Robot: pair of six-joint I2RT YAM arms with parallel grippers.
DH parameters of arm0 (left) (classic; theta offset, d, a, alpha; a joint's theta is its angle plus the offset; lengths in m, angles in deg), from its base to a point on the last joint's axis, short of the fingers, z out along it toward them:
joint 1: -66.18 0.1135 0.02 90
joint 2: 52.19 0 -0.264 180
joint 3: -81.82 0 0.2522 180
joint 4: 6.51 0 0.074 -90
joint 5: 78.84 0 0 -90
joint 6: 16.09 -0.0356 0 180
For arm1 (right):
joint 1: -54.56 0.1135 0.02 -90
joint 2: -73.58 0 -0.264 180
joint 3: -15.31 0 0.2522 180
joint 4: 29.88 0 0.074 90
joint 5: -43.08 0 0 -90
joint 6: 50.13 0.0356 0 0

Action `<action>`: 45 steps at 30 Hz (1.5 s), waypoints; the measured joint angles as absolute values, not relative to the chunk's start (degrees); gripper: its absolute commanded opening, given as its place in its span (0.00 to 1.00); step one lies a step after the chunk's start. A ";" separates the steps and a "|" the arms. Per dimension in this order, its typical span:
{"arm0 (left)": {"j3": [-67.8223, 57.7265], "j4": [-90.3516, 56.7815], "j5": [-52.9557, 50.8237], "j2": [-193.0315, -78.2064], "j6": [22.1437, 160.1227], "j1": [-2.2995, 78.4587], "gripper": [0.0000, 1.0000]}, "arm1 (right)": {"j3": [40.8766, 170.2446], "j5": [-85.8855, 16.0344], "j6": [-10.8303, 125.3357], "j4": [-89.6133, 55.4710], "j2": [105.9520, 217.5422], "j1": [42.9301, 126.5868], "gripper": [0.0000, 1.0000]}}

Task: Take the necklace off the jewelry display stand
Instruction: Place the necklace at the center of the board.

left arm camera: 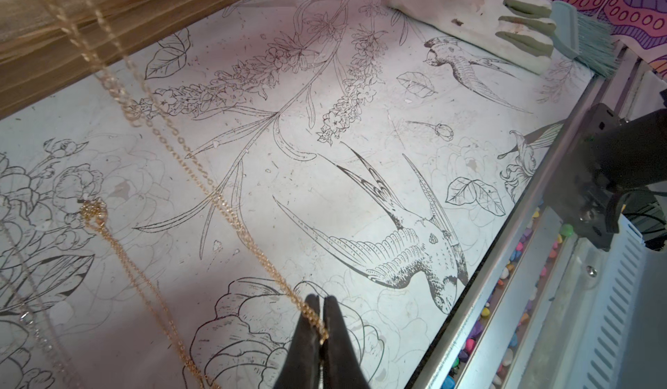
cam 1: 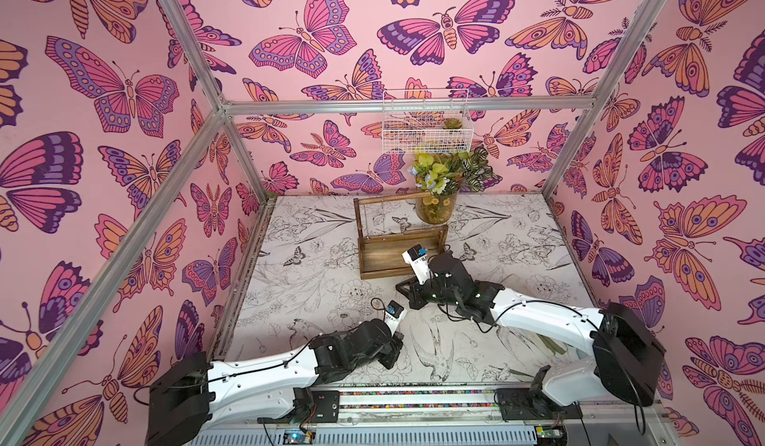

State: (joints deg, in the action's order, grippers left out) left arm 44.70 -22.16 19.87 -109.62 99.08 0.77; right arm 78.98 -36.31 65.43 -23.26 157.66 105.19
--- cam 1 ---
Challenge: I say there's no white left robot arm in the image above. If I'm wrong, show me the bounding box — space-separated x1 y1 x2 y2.
145 306 406 445

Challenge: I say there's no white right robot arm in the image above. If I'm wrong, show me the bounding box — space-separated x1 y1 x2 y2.
396 245 665 407

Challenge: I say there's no wooden jewelry display stand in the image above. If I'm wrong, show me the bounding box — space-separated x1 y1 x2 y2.
354 193 448 280

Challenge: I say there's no artificial plant in gold pot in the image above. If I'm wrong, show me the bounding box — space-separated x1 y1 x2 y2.
410 147 502 225

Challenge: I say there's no small succulent in basket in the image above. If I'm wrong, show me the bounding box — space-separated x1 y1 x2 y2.
442 118 463 130

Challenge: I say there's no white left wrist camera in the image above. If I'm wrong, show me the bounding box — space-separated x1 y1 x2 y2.
384 301 408 334

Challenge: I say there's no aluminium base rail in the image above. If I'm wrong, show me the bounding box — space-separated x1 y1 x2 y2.
191 383 681 445

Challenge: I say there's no white wire wall basket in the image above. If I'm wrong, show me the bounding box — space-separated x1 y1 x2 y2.
379 96 474 155

